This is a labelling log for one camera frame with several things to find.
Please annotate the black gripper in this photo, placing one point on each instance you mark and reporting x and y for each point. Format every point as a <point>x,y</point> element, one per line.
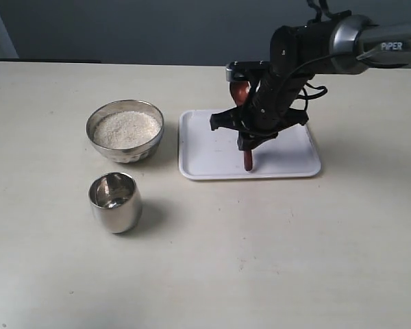
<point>266,111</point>

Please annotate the dark red wooden spoon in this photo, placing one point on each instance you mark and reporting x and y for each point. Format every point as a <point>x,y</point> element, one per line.
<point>239,92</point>

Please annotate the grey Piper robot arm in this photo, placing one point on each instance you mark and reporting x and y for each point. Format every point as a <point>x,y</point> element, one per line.
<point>346,45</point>

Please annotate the steel bowl with rice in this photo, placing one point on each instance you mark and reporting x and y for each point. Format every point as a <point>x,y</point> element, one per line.
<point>126,131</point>

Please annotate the steel cup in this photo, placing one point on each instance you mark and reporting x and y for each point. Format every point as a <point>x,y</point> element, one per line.
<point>116,202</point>

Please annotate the white plastic tray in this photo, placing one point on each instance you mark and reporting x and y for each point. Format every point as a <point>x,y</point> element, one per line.
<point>204,154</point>

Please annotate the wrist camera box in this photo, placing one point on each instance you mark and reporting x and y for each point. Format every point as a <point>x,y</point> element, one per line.
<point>238,71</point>

